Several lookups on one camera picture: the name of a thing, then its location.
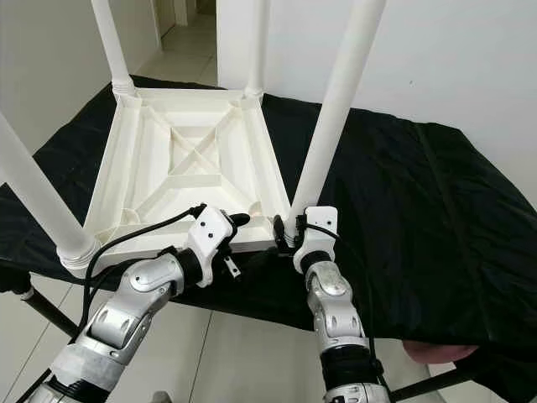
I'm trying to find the white plastic children table top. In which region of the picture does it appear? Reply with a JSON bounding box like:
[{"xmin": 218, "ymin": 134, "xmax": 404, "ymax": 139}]
[{"xmin": 60, "ymin": 84, "xmax": 295, "ymax": 278}]

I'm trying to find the pink stool seat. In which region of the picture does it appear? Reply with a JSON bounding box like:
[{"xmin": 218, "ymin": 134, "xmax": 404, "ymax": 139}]
[{"xmin": 401, "ymin": 340, "xmax": 479, "ymax": 364}]

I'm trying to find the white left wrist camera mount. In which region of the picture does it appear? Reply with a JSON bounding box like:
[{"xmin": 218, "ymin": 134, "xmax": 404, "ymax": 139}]
[{"xmin": 185, "ymin": 206, "xmax": 237, "ymax": 288}]

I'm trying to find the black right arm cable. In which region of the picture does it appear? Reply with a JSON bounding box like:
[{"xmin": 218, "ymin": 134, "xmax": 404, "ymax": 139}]
[{"xmin": 302, "ymin": 220, "xmax": 380, "ymax": 370}]

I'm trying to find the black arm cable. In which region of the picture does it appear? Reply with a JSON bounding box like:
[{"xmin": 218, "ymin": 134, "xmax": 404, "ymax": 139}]
[
  {"xmin": 302, "ymin": 220, "xmax": 380, "ymax": 370},
  {"xmin": 80, "ymin": 203, "xmax": 209, "ymax": 337}
]

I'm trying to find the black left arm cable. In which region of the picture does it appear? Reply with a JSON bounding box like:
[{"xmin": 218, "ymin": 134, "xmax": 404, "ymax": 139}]
[{"xmin": 80, "ymin": 203, "xmax": 209, "ymax": 337}]

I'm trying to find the black metal frame leg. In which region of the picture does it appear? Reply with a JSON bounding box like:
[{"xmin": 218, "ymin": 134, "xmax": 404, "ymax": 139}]
[
  {"xmin": 8, "ymin": 285, "xmax": 81, "ymax": 337},
  {"xmin": 390, "ymin": 369, "xmax": 475, "ymax": 402}
]

